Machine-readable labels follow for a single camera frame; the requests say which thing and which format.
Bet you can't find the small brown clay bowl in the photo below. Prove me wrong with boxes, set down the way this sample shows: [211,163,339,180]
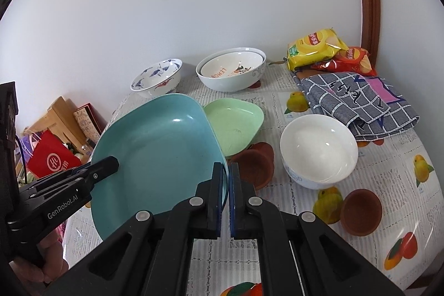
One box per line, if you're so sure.
[340,189,382,237]

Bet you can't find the teal square plate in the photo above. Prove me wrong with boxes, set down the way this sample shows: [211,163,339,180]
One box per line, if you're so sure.
[91,93,226,239]

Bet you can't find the light green square plate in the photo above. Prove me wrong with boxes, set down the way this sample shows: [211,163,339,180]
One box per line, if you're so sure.
[203,98,264,158]

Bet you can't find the person's left hand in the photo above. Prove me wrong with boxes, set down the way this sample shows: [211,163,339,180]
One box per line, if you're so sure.
[9,229,69,295]

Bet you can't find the red paper bag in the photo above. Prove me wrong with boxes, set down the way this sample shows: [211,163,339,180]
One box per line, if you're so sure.
[27,130,81,178]

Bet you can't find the plain white bowl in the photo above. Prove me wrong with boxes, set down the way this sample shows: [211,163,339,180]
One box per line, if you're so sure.
[279,114,358,189]

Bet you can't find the fruit print tablecloth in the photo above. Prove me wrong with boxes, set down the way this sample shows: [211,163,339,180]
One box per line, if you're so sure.
[63,62,444,296]

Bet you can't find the blue patterned white bowl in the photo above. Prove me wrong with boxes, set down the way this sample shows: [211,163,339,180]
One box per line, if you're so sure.
[130,59,183,99]

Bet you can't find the grey checked cloth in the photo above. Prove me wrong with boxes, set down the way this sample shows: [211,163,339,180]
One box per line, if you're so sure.
[294,72,419,142]

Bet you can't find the large white bowl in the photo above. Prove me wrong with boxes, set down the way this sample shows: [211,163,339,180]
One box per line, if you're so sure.
[196,47,266,92]

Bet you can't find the lemon print inner bowl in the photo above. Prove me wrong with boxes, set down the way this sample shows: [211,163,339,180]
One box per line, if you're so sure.
[200,51,263,78]

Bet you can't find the red chips bag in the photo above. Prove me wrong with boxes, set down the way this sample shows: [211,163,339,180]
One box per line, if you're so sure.
[310,47,377,77]

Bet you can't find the yellow chips bag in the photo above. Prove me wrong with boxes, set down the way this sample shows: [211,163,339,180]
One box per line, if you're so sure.
[286,29,349,71]

